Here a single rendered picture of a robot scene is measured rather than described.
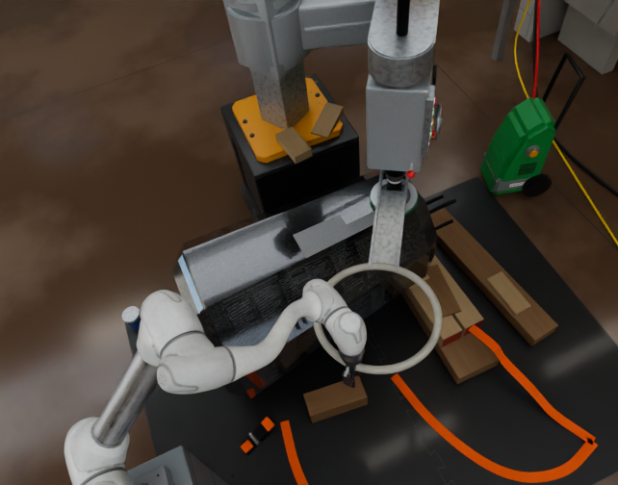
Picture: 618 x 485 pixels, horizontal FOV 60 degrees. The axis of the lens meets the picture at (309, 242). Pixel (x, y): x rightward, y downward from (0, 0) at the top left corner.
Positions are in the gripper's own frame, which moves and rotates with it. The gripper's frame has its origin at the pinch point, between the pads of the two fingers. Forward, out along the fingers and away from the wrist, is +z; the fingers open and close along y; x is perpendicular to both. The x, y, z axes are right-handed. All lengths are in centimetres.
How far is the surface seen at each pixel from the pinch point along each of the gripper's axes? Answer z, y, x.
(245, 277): -1, 23, 60
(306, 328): 20.6, 20.4, 32.3
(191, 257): -2, 22, 89
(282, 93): -30, 109, 84
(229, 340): 13, -1, 58
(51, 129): 66, 120, 313
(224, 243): -2, 34, 78
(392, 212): -16, 68, 11
